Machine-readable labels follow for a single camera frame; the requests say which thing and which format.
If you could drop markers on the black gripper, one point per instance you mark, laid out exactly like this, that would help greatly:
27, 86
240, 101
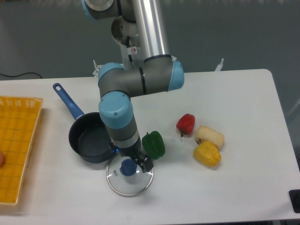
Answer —
133, 152

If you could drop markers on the red bell pepper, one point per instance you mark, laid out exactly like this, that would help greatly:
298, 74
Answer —
185, 124

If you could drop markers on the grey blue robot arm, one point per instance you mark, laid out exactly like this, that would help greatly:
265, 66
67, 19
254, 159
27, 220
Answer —
141, 23

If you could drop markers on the green bell pepper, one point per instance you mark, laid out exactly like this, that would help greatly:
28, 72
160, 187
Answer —
154, 145

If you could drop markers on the yellow bell pepper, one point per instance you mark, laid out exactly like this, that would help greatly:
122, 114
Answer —
207, 154

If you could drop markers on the glass lid with blue knob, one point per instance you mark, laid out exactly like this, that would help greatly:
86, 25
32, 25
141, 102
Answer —
126, 178

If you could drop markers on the yellow woven basket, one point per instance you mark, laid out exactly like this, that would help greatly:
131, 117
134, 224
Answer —
18, 121

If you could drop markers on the black table grommet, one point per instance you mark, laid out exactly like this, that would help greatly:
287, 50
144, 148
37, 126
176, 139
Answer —
295, 199

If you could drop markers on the dark saucepan with blue handle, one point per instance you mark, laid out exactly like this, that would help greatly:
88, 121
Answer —
87, 136

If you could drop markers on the left table clamp bracket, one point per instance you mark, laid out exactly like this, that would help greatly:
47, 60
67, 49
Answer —
96, 69

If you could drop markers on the table clamp bracket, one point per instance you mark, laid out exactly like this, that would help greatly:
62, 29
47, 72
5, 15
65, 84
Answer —
220, 65
96, 69

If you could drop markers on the right table clamp bracket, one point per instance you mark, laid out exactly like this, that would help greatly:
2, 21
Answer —
220, 65

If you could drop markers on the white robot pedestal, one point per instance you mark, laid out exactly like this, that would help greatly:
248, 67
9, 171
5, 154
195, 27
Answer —
127, 42

